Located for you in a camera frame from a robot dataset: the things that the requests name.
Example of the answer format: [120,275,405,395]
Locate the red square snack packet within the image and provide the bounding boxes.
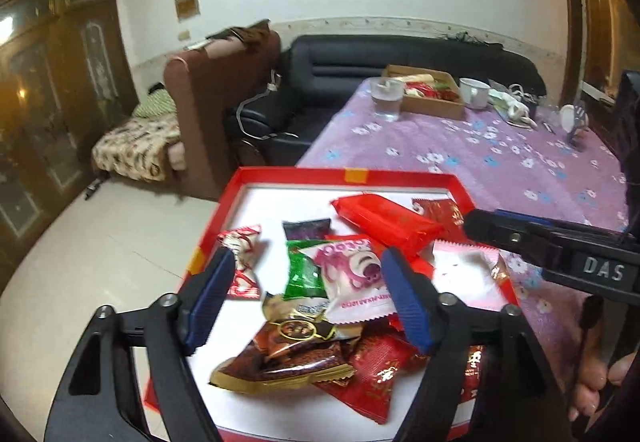
[312,329,431,425]

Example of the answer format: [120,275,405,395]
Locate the small red patterned packet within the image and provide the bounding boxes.
[411,197,468,228]

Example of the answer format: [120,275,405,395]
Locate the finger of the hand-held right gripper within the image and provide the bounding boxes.
[492,208,556,227]
[463,208,566,268]

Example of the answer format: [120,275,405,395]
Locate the clear plastic cup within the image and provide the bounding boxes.
[369,77,405,122]

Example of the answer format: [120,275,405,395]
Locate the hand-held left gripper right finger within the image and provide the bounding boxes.
[381,246,573,442]

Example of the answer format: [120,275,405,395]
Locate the pink bear snack packet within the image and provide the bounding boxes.
[310,236,401,325]

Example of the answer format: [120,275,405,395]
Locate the wooden display cabinet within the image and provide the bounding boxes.
[550,0,640,103]

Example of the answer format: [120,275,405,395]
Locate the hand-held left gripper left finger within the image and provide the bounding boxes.
[44,247,237,442]

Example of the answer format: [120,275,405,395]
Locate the purple floral tablecloth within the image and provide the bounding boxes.
[295,76,631,373]

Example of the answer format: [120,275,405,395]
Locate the white ceramic mug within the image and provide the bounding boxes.
[458,77,492,110]

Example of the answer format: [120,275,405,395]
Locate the person's right hand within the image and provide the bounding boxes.
[567,354,640,423]

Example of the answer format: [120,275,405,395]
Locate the brown cardboard box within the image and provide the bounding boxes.
[381,65,467,120]

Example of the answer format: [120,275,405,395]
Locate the green snack packet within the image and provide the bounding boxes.
[282,239,328,301]

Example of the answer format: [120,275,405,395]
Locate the brown patterned cloth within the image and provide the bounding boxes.
[205,21,273,48]

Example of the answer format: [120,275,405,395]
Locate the red and white candy packet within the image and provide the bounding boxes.
[216,223,264,299]

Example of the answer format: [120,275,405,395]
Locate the black snack packet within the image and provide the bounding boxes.
[282,218,332,241]

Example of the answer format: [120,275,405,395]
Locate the red foil wrappers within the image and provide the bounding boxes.
[405,82,458,102]

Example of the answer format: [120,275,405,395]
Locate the black leather sofa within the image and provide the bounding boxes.
[222,35,548,168]

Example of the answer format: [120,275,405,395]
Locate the printed blanket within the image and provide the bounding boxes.
[91,115,183,183]

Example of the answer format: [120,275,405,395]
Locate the red gold-print snack packet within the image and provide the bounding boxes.
[331,193,446,259]

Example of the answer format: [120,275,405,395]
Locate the red cardboard tray box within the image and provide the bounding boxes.
[142,166,523,442]

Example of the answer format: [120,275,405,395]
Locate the black pouch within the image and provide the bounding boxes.
[525,95,548,120]

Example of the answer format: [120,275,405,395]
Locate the white and green cloth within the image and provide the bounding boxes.
[487,85,538,128]

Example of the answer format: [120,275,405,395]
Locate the brown armchair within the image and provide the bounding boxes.
[164,25,282,200]

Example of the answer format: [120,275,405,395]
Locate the gold and brown packet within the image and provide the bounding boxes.
[262,292,361,360]

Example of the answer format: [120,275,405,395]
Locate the black slotted spatula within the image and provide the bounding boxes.
[565,105,593,150]

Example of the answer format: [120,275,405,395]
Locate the pink and white snack packet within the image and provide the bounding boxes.
[431,239,511,313]

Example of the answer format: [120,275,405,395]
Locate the dark brown chocolate packet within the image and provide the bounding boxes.
[209,339,356,393]

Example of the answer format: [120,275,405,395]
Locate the white charging cable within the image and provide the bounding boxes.
[235,70,301,143]

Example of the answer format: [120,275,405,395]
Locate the white jar red label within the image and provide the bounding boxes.
[559,104,581,133]

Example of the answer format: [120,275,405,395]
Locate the dark tangled cables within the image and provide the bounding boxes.
[440,30,506,48]

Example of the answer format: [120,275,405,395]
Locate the carved wooden door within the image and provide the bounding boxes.
[0,0,138,283]

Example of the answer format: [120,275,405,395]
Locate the green pillow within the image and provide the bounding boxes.
[132,87,176,119]

